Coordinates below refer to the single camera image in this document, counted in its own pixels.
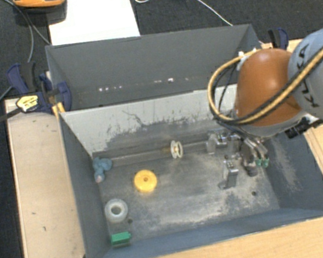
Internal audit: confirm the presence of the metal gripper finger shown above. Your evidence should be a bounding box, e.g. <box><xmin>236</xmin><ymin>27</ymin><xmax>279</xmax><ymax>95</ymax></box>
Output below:
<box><xmin>203</xmin><ymin>129</ymin><xmax>234</xmax><ymax>156</ymax></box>
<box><xmin>214</xmin><ymin>157</ymin><xmax>243</xmax><ymax>191</ymax></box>

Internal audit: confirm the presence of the small white and yellow spool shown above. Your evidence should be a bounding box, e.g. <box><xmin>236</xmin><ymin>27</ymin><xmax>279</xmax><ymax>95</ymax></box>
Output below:
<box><xmin>168</xmin><ymin>138</ymin><xmax>186</xmax><ymax>160</ymax></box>

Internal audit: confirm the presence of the grey metal bin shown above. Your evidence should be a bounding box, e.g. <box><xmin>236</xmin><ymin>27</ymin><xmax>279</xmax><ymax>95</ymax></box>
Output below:
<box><xmin>44</xmin><ymin>2</ymin><xmax>323</xmax><ymax>258</ymax></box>

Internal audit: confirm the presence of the blue toy animal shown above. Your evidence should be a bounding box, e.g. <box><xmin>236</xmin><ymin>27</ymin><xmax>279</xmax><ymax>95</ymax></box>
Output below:
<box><xmin>90</xmin><ymin>154</ymin><xmax>117</xmax><ymax>185</ymax></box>

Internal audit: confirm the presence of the green block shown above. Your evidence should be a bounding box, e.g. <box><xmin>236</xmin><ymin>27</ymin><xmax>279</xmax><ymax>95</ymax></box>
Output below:
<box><xmin>109</xmin><ymin>230</ymin><xmax>134</xmax><ymax>249</ymax></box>

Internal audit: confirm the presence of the pale wood board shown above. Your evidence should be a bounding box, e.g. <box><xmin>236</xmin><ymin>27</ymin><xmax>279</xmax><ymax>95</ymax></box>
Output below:
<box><xmin>0</xmin><ymin>90</ymin><xmax>87</xmax><ymax>258</ymax></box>

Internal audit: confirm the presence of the black cylinder on white bracket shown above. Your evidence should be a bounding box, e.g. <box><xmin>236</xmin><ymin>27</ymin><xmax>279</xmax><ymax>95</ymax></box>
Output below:
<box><xmin>281</xmin><ymin>112</ymin><xmax>323</xmax><ymax>141</ymax></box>

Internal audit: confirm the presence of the yellow ring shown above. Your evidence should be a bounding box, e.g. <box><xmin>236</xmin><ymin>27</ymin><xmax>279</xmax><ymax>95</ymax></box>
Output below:
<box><xmin>131</xmin><ymin>167</ymin><xmax>160</xmax><ymax>196</ymax></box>

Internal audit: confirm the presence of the white ring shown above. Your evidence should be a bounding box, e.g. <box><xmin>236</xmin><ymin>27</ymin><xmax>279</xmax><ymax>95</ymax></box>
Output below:
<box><xmin>102</xmin><ymin>196</ymin><xmax>131</xmax><ymax>226</ymax></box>

